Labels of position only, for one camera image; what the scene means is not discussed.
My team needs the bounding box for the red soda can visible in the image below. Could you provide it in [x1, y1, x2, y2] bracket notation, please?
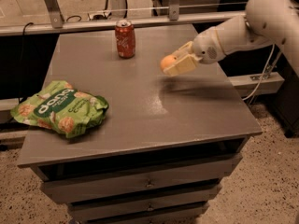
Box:
[115, 20, 135, 59]

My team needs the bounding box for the metal railing frame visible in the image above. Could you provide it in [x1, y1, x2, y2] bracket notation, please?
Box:
[0, 0, 299, 37]

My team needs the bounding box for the black cable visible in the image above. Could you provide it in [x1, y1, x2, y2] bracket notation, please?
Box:
[17, 22, 34, 105]

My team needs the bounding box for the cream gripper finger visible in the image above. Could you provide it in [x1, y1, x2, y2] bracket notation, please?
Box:
[163, 54, 201, 77]
[173, 41, 193, 58]

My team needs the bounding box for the orange fruit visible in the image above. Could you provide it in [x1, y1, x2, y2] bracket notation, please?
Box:
[160, 55, 177, 71]

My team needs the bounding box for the white power strip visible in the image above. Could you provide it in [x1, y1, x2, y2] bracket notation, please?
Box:
[87, 12, 111, 21]

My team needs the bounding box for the grey drawer cabinet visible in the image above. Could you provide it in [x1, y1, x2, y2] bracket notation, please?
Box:
[18, 25, 261, 224]

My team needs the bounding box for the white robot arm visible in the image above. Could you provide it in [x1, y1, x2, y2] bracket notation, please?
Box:
[160, 0, 299, 77]

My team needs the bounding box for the white cable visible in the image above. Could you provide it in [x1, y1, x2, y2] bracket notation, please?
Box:
[241, 43, 277, 102]

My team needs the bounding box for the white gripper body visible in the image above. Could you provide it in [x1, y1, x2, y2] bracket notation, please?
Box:
[192, 26, 225, 64]

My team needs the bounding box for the green rice chip bag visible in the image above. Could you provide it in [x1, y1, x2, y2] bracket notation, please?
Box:
[10, 80, 109, 138]

